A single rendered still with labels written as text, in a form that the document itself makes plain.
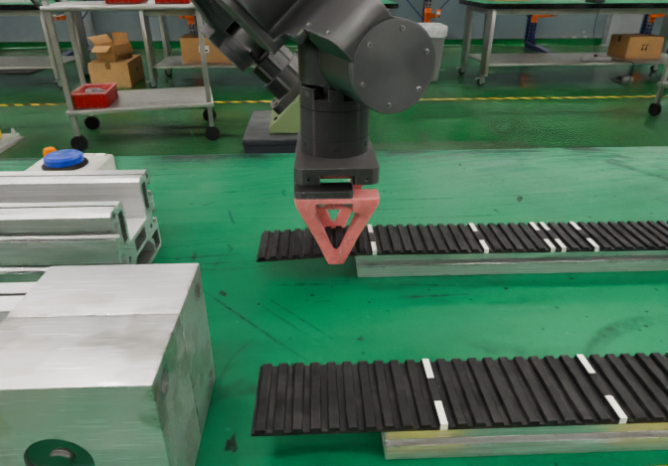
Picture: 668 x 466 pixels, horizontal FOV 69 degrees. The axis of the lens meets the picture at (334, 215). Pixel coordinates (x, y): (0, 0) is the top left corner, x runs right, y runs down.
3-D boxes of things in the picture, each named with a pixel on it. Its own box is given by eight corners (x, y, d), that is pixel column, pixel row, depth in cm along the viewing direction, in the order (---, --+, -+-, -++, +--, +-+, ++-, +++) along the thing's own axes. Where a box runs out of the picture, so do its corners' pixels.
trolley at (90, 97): (216, 119, 382) (201, -24, 337) (221, 140, 335) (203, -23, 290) (74, 129, 358) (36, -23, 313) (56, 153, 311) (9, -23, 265)
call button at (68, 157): (91, 163, 57) (87, 147, 56) (77, 176, 53) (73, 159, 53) (57, 164, 57) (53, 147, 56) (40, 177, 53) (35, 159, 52)
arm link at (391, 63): (287, -104, 34) (204, -9, 34) (357, -135, 24) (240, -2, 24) (387, 27, 40) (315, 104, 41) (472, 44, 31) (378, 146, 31)
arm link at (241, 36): (282, 49, 89) (262, 71, 90) (240, 6, 86) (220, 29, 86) (289, 47, 81) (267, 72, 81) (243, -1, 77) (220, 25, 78)
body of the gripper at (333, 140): (294, 192, 37) (291, 94, 34) (298, 148, 46) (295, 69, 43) (379, 190, 37) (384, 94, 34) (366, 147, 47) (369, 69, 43)
